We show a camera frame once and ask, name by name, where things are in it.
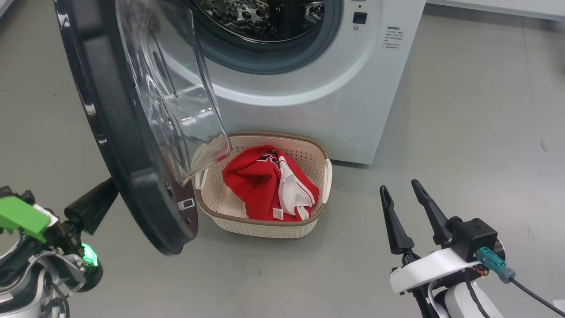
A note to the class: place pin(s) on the round filter cover panel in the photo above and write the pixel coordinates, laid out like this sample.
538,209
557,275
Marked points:
342,148

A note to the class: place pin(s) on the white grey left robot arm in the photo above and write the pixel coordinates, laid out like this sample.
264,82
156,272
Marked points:
26,282

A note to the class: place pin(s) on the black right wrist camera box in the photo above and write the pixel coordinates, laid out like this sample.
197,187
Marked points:
474,236

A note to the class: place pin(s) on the black round washing machine door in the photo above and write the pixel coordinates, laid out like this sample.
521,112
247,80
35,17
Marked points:
128,168

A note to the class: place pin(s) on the cream perforated laundry basket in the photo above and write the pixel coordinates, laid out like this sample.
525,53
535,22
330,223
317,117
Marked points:
265,229

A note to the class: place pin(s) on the small printed text label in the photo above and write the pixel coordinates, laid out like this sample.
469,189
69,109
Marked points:
393,37

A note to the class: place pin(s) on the grey rubber door gasket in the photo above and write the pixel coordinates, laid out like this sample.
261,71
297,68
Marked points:
265,57

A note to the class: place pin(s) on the red lettered jersey garment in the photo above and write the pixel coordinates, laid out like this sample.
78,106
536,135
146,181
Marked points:
247,181

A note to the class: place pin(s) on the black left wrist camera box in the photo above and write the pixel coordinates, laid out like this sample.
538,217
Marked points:
25,197

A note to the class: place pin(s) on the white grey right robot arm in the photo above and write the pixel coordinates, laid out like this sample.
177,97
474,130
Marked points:
459,302

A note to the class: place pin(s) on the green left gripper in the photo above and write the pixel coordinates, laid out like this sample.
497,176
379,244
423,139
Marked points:
22,216

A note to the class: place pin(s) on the white front-load washing machine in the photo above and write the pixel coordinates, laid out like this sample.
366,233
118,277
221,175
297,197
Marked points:
353,110

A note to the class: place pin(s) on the teal right camera connector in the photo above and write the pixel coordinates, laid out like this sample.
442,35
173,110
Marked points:
494,263

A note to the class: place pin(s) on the black square door lock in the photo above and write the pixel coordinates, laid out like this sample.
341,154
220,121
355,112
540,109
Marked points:
359,18

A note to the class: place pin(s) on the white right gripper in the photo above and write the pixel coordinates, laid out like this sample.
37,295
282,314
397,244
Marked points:
428,269

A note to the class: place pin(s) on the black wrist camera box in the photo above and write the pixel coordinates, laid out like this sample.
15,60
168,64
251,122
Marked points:
474,236
25,197

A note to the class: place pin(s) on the steel washing machine drum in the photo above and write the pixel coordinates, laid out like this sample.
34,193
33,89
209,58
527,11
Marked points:
260,17

